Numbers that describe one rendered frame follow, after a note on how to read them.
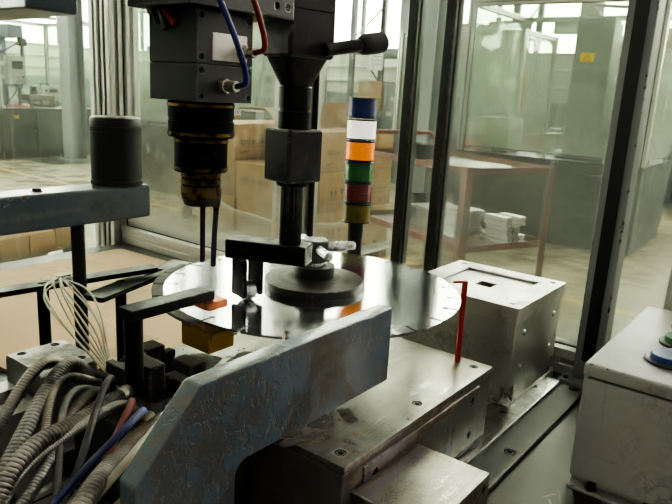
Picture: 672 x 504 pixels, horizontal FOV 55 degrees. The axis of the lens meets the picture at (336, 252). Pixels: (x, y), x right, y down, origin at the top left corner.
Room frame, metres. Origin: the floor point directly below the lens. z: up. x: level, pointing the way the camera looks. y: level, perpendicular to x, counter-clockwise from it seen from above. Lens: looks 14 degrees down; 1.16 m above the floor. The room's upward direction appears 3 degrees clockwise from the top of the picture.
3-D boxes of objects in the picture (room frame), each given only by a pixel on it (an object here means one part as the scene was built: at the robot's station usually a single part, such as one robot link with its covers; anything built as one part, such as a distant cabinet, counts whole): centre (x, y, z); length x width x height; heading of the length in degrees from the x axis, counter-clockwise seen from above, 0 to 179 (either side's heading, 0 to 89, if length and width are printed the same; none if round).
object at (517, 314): (0.94, -0.23, 0.82); 0.18 x 0.18 x 0.15; 53
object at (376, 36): (0.64, 0.00, 1.21); 0.08 x 0.06 x 0.03; 143
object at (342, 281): (0.70, 0.02, 0.96); 0.11 x 0.11 x 0.03
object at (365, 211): (1.00, -0.03, 0.98); 0.05 x 0.04 x 0.03; 53
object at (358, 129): (1.00, -0.03, 1.11); 0.05 x 0.04 x 0.03; 53
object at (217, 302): (0.55, 0.14, 0.95); 0.10 x 0.03 x 0.07; 143
